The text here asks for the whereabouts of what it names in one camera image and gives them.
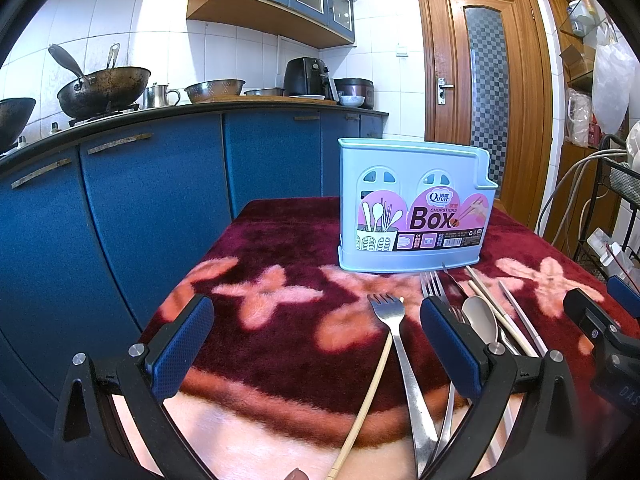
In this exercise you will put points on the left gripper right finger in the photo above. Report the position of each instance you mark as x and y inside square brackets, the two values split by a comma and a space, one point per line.
[547, 440]

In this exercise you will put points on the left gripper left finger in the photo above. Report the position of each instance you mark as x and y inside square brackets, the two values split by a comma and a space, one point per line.
[89, 440]

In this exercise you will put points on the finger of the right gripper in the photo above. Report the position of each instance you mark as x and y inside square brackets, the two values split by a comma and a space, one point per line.
[625, 295]
[609, 342]

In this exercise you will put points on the steel fork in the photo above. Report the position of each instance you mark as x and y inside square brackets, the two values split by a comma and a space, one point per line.
[391, 312]
[432, 288]

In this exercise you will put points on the blue base cabinets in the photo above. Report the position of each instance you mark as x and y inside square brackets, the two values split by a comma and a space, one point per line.
[99, 222]

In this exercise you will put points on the white plastic bag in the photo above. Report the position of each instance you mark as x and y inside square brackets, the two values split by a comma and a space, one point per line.
[614, 69]

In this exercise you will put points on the light blue utensil holder box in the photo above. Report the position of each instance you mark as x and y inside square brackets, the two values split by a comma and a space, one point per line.
[410, 206]

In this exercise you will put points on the red floral plush cloth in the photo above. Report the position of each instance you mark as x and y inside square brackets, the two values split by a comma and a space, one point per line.
[295, 344]

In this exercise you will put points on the wooden door with glass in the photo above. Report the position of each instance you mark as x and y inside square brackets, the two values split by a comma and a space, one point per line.
[488, 84]

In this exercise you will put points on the small white bowl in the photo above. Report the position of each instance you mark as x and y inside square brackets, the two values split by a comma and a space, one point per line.
[351, 101]

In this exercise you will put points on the steel pitcher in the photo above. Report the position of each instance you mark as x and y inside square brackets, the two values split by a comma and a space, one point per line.
[159, 95]

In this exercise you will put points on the steel mixing bowl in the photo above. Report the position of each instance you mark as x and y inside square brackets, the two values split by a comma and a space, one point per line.
[206, 91]

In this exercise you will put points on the black air fryer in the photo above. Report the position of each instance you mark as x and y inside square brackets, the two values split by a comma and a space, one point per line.
[307, 77]

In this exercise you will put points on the black wire rack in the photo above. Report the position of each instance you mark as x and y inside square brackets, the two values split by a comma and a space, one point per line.
[613, 206]

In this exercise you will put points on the black wok with handle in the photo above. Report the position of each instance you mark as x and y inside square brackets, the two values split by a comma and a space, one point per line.
[100, 92]

